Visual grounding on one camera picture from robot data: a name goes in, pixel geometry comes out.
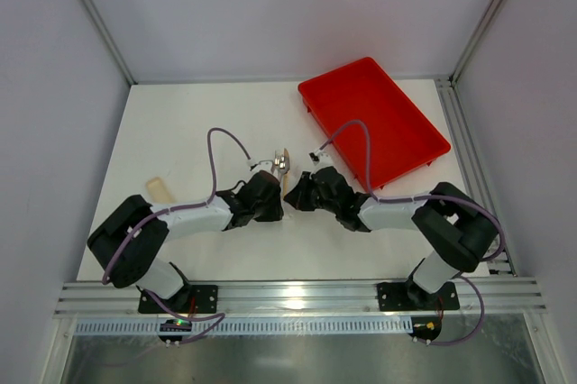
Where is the silver spoon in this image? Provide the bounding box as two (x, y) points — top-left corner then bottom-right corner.
(275, 154), (290, 176)

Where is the gold knife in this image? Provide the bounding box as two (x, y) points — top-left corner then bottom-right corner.
(280, 149), (290, 198)

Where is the white paper napkin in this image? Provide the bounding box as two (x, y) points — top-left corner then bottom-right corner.
(281, 168), (302, 222)

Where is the silver fork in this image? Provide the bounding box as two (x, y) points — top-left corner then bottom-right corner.
(270, 151), (286, 176)

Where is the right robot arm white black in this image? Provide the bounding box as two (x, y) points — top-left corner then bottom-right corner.
(284, 167), (502, 311)

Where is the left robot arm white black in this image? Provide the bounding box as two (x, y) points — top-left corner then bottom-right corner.
(87, 170), (283, 310)

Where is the red plastic tray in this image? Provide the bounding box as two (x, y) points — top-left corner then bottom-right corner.
(298, 57), (451, 188)

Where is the wooden utensil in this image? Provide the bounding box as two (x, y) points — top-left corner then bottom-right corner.
(145, 177), (176, 204)

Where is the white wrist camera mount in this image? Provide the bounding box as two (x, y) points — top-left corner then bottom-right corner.
(308, 149), (334, 173)

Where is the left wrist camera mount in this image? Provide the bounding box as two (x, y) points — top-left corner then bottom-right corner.
(246, 158), (274, 173)

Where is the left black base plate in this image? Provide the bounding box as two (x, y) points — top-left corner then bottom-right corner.
(137, 284), (218, 315)

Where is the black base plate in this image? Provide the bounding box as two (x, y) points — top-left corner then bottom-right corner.
(376, 280), (460, 312)
(137, 284), (218, 315)

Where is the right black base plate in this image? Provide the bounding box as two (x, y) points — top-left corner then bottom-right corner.
(376, 280), (460, 312)

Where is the slotted white cable duct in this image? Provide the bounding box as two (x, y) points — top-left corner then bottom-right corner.
(74, 315), (413, 336)

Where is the right side aluminium rail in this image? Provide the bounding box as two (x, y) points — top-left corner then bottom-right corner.
(435, 78), (517, 277)

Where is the aluminium rail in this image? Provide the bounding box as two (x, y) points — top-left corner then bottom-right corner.
(435, 78), (517, 277)
(54, 276), (547, 318)

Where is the aluminium front rail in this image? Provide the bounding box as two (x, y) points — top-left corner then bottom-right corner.
(54, 276), (547, 318)

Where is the left aluminium frame post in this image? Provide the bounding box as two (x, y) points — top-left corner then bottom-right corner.
(78, 0), (137, 86)

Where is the aluminium frame post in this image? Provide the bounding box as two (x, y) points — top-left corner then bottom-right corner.
(78, 0), (137, 86)
(449, 0), (507, 86)

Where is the right aluminium frame post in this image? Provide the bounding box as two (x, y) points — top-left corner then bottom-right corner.
(449, 0), (507, 86)

